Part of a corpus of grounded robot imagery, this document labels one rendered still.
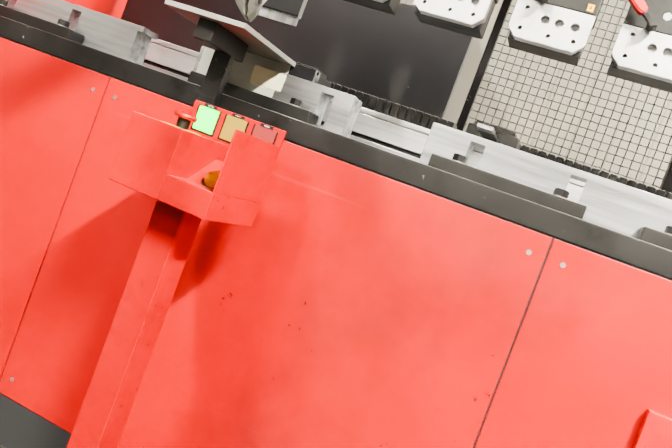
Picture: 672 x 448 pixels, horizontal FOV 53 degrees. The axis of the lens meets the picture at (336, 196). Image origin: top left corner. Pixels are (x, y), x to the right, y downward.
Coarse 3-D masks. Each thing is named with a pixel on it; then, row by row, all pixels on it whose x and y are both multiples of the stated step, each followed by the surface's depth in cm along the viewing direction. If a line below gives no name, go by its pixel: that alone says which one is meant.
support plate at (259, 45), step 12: (168, 0) 128; (180, 12) 131; (192, 12) 126; (204, 12) 125; (228, 24) 125; (240, 24) 123; (240, 36) 133; (252, 36) 128; (252, 48) 143; (264, 48) 137; (276, 48) 137; (276, 60) 148; (288, 60) 144
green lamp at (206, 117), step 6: (204, 108) 125; (210, 108) 124; (198, 114) 125; (204, 114) 124; (210, 114) 124; (216, 114) 124; (198, 120) 125; (204, 120) 124; (210, 120) 124; (216, 120) 123; (192, 126) 125; (198, 126) 125; (204, 126) 124; (210, 126) 124; (210, 132) 124
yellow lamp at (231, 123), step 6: (228, 120) 123; (234, 120) 122; (240, 120) 122; (228, 126) 122; (234, 126) 122; (240, 126) 122; (222, 132) 123; (228, 132) 122; (222, 138) 123; (228, 138) 122
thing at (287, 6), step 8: (272, 0) 151; (280, 0) 151; (288, 0) 150; (296, 0) 150; (304, 0) 150; (264, 8) 153; (272, 8) 151; (280, 8) 151; (288, 8) 150; (296, 8) 150; (304, 8) 151; (264, 16) 153; (272, 16) 152; (280, 16) 152; (288, 16) 151; (296, 16) 150; (296, 24) 150
